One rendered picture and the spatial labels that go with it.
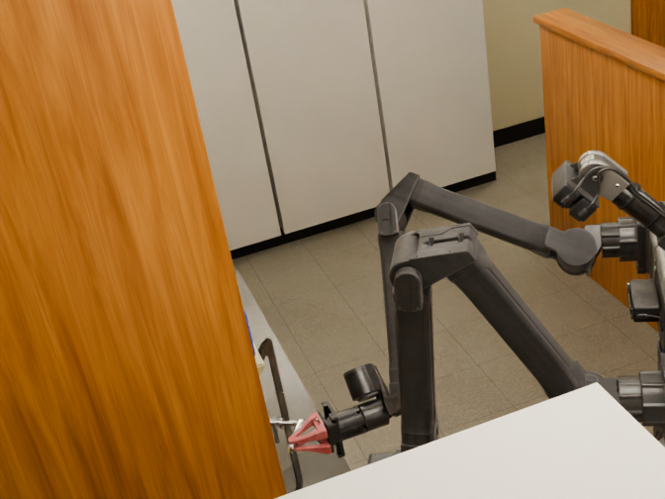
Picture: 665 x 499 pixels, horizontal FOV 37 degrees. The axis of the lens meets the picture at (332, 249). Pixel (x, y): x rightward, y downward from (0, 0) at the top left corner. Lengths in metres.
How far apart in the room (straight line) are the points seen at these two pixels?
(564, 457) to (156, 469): 1.03
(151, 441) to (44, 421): 0.17
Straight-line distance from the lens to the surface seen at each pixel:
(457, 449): 0.75
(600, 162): 1.67
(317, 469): 2.34
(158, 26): 1.36
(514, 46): 5.87
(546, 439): 0.75
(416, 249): 1.46
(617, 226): 2.03
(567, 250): 2.00
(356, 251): 5.06
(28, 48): 1.35
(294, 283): 4.88
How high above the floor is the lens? 2.47
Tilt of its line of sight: 29 degrees down
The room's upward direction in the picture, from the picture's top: 10 degrees counter-clockwise
